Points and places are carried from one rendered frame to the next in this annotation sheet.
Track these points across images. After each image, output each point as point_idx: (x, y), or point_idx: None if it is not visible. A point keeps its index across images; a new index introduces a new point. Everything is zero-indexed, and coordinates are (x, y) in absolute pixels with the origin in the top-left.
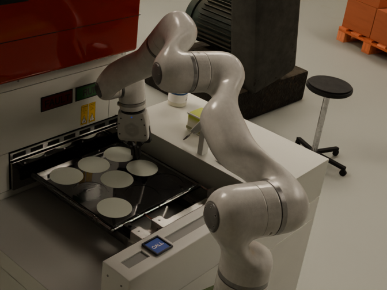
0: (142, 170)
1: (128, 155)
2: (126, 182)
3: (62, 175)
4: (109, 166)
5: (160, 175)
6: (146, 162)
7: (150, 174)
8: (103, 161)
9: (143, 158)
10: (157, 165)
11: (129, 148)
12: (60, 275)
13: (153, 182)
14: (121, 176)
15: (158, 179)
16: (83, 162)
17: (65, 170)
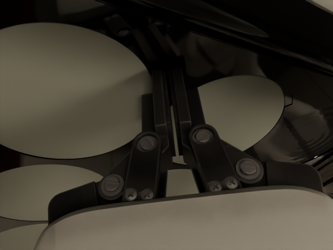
0: (223, 136)
1: (119, 95)
2: (193, 189)
3: (30, 244)
4: (100, 178)
5: (293, 123)
6: (229, 92)
7: (253, 138)
8: (60, 173)
9: (204, 74)
10: (283, 84)
11: (68, 22)
12: None
13: (267, 157)
14: (168, 185)
15: (282, 142)
16: (10, 207)
17: (14, 238)
